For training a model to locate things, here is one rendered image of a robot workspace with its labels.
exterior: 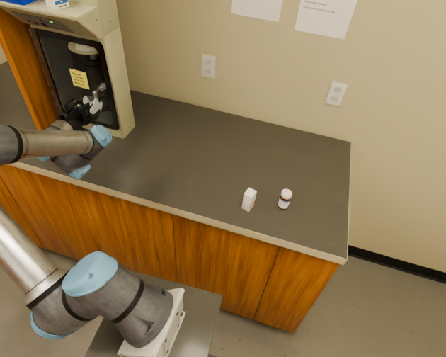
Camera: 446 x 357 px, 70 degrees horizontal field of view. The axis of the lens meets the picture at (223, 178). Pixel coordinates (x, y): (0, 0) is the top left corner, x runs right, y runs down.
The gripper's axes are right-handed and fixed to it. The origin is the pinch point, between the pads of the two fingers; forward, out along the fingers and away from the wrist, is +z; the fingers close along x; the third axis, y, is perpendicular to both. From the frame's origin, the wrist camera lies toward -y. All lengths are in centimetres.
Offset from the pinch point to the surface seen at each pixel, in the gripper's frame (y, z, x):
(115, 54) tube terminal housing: 17.6, 10.7, -5.2
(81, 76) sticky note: 8.4, 4.4, 8.2
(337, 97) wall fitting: 0, 48, -95
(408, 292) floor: -114, 33, -179
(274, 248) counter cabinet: -31, -21, -85
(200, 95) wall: -16, 49, -28
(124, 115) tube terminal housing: -9.5, 9.1, -5.3
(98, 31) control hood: 29.1, 3.2, -5.2
